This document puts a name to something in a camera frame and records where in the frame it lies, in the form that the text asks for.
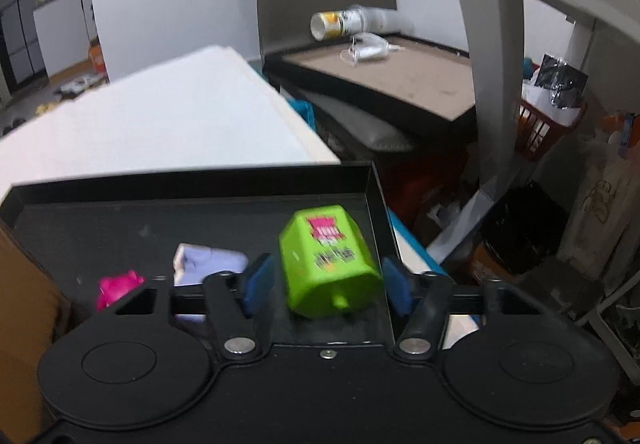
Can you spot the purple cube box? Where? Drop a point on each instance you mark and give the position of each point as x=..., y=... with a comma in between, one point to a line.
x=210, y=261

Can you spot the yellow white can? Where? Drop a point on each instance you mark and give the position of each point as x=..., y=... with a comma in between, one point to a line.
x=345, y=22

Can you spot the black shallow tray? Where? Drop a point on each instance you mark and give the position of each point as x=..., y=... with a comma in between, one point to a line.
x=125, y=234

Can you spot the red plastic basket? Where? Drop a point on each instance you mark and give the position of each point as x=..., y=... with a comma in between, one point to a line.
x=545, y=129

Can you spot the grey desk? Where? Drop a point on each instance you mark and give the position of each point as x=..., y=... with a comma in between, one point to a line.
x=495, y=49

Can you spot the brown cardboard box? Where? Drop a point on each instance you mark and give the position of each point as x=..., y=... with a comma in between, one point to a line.
x=25, y=324

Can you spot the black trash bag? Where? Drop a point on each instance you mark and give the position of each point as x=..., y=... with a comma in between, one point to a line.
x=525, y=226

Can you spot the pink toy figure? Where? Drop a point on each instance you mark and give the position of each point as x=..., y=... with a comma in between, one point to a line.
x=117, y=286

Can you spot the grey cushion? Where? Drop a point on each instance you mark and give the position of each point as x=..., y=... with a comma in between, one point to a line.
x=365, y=124

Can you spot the beige tote bag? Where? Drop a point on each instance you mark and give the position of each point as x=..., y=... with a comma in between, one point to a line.
x=600, y=209

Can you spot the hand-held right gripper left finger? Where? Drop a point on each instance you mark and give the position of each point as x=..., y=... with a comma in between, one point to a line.
x=260, y=281

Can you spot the white face mask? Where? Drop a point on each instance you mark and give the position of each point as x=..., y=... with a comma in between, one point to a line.
x=372, y=49

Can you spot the black plastic wrapper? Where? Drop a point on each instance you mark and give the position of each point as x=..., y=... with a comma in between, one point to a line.
x=562, y=79

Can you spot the brown board with black frame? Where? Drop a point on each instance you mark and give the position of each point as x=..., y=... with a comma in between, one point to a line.
x=400, y=79

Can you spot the green hexagonal toy box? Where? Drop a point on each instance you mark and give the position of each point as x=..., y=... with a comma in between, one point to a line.
x=325, y=269

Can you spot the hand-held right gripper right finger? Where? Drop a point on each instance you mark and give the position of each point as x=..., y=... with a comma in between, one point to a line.
x=397, y=286

